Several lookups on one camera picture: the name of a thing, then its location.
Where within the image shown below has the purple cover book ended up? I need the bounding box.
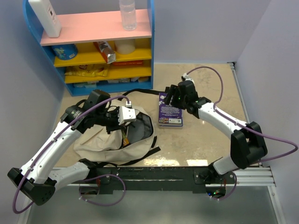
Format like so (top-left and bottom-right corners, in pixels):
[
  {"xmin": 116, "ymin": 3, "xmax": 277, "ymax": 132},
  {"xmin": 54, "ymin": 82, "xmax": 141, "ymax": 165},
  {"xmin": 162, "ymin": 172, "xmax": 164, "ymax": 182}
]
[{"xmin": 158, "ymin": 92, "xmax": 183, "ymax": 128}]

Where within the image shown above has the orange treehouse book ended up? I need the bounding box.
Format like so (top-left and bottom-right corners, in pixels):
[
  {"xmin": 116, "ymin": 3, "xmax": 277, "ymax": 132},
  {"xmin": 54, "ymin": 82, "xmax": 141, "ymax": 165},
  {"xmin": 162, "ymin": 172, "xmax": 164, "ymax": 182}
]
[{"xmin": 121, "ymin": 129, "xmax": 130, "ymax": 147}]

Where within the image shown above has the beige canvas backpack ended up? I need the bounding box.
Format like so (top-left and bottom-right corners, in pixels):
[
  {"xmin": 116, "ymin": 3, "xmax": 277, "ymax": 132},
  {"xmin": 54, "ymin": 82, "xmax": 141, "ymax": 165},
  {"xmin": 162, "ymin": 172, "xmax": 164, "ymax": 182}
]
[{"xmin": 74, "ymin": 102, "xmax": 160, "ymax": 166}]

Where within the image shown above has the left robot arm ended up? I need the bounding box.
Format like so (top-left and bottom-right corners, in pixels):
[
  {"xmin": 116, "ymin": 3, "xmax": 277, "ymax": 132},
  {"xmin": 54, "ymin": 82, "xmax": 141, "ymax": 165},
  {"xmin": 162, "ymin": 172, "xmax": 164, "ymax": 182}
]
[{"xmin": 7, "ymin": 90, "xmax": 119, "ymax": 206}]

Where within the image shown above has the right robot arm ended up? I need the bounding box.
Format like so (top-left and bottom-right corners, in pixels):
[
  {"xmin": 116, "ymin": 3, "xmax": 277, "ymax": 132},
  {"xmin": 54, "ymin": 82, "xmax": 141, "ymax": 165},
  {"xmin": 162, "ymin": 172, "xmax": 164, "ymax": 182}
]
[{"xmin": 164, "ymin": 80, "xmax": 268, "ymax": 183}]

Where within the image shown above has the yellow chips bag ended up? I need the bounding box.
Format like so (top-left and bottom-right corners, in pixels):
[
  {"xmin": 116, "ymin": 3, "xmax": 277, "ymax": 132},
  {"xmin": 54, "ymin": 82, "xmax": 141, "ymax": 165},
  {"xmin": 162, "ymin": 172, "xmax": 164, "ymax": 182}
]
[{"xmin": 65, "ymin": 64, "xmax": 109, "ymax": 77}]

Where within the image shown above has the white small boxes row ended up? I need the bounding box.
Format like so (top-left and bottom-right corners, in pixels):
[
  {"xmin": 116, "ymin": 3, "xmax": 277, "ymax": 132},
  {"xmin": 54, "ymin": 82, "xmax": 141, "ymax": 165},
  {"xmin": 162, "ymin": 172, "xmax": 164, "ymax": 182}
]
[{"xmin": 73, "ymin": 77, "xmax": 150, "ymax": 88}]

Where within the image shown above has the red flat box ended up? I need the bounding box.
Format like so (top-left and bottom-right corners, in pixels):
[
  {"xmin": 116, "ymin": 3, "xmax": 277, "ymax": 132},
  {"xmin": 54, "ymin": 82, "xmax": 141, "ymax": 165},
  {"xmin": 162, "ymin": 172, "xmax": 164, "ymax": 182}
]
[{"xmin": 112, "ymin": 60, "xmax": 143, "ymax": 66}]

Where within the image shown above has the blue shelf unit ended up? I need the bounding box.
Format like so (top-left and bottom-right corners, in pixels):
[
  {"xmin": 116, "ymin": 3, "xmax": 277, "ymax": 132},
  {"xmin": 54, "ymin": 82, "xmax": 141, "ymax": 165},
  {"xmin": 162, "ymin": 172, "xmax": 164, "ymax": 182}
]
[{"xmin": 22, "ymin": 0, "xmax": 155, "ymax": 96}]

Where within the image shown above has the orange silver snack packet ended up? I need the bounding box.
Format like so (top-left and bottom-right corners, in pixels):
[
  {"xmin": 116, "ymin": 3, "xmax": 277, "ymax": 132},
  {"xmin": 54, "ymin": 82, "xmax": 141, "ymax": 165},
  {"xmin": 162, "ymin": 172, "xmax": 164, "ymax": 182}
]
[{"xmin": 93, "ymin": 41, "xmax": 116, "ymax": 64}]

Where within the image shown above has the white cylindrical container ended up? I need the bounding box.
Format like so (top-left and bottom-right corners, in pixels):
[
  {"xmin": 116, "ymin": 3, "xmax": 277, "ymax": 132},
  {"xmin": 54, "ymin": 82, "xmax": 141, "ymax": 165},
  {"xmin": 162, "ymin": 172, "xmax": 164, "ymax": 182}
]
[{"xmin": 114, "ymin": 39, "xmax": 135, "ymax": 55}]

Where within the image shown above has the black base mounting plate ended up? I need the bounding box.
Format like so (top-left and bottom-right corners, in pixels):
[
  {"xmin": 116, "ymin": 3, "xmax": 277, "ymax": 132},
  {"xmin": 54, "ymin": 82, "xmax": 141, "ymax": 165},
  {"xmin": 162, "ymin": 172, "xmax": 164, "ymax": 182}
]
[{"xmin": 75, "ymin": 167, "xmax": 235, "ymax": 194}]

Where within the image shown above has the blue round snack tub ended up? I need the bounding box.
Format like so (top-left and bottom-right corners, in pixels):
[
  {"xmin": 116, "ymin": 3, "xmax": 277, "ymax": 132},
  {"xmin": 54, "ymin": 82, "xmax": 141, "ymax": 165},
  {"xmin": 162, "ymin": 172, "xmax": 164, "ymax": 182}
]
[{"xmin": 51, "ymin": 44, "xmax": 78, "ymax": 60}]

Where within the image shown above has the clear plastic water bottle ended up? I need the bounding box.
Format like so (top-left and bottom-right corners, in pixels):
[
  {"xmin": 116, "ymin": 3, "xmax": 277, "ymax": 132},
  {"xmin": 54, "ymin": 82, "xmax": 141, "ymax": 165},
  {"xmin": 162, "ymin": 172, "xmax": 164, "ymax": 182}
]
[{"xmin": 119, "ymin": 0, "xmax": 137, "ymax": 31}]

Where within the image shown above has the white rectangular bottle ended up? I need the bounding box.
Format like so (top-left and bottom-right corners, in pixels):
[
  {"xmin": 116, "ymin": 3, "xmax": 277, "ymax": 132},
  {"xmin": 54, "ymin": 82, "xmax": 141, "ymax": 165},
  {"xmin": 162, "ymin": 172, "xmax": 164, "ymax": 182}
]
[{"xmin": 28, "ymin": 0, "xmax": 62, "ymax": 38}]

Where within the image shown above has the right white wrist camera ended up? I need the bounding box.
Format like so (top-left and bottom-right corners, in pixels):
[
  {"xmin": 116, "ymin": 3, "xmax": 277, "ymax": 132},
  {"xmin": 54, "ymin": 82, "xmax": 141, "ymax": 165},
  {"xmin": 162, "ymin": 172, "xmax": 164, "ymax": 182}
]
[{"xmin": 181, "ymin": 73, "xmax": 194, "ymax": 83}]

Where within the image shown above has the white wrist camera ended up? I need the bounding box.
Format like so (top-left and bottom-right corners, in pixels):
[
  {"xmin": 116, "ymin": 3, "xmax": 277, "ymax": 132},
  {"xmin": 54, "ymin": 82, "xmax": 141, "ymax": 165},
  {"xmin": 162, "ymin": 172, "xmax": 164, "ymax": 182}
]
[
  {"xmin": 118, "ymin": 106, "xmax": 136, "ymax": 126},
  {"xmin": 181, "ymin": 73, "xmax": 194, "ymax": 83}
]

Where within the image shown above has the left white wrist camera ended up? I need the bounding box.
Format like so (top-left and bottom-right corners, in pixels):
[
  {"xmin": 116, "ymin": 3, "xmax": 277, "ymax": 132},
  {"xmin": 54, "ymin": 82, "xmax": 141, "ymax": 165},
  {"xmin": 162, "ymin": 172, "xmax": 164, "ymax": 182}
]
[{"xmin": 118, "ymin": 106, "xmax": 136, "ymax": 126}]

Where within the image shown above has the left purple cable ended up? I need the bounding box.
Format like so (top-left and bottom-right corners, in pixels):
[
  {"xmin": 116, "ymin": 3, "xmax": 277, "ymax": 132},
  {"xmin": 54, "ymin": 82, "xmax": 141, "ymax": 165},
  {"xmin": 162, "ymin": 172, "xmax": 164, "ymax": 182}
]
[{"xmin": 12, "ymin": 95, "xmax": 132, "ymax": 214}]

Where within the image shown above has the aluminium frame rail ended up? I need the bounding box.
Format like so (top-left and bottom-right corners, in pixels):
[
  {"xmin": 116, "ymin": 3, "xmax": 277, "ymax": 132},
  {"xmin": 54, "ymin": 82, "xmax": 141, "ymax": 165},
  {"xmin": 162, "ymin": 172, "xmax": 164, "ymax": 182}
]
[{"xmin": 17, "ymin": 62, "xmax": 287, "ymax": 224}]

